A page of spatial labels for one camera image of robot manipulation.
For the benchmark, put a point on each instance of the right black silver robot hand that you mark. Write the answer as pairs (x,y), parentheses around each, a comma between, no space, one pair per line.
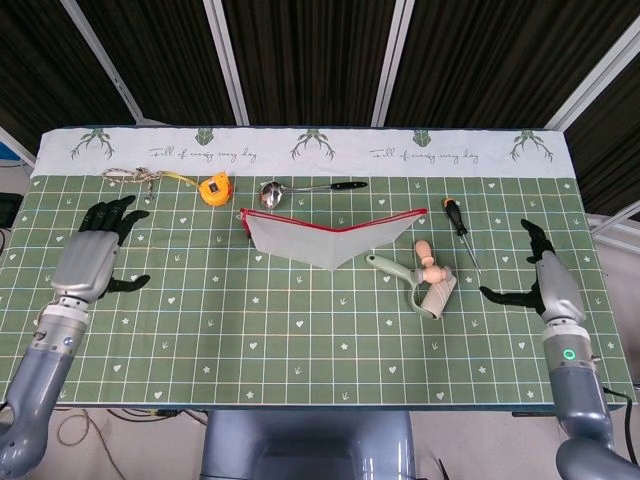
(560,290)

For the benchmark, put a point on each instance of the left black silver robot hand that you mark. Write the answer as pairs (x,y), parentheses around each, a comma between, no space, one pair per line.
(85,265)

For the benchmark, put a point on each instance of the clear mesh zipper pouch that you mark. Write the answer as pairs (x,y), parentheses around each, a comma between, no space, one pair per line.
(320,245)

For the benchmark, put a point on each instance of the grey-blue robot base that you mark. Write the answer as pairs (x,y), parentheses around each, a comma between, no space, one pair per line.
(305,440)

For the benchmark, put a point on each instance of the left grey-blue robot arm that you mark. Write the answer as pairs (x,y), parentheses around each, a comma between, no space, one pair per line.
(40,370)

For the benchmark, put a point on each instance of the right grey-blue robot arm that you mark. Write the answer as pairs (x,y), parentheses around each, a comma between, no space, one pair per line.
(575,390)

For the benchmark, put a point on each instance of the green grid-patterned tablecloth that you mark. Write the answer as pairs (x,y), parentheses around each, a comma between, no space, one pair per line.
(300,350)

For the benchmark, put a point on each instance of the wooden peg massager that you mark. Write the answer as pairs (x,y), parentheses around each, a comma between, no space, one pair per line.
(424,250)

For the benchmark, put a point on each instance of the yellow tape measure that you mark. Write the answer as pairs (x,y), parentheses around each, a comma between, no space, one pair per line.
(216,190)

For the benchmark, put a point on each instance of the white metal frame post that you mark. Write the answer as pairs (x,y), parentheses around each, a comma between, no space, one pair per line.
(227,65)
(102,60)
(595,75)
(390,65)

